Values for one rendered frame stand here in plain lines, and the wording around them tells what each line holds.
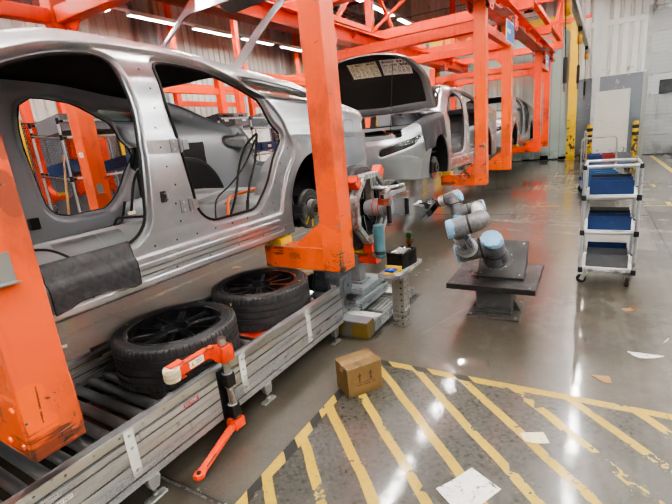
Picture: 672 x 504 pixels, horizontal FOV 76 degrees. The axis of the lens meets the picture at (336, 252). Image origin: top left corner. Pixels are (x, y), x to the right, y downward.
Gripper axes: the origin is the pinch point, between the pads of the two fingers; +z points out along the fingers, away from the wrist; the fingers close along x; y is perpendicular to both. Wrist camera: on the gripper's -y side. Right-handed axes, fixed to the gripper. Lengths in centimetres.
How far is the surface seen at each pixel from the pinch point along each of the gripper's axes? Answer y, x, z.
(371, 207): -11.0, 24.6, 23.6
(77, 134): 2, 209, 250
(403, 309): -64, -36, 19
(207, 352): -180, 70, 32
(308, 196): -1, 52, 74
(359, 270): -30, -15, 58
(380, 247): -32.2, 0.9, 24.3
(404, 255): -44.1, -4.6, 2.9
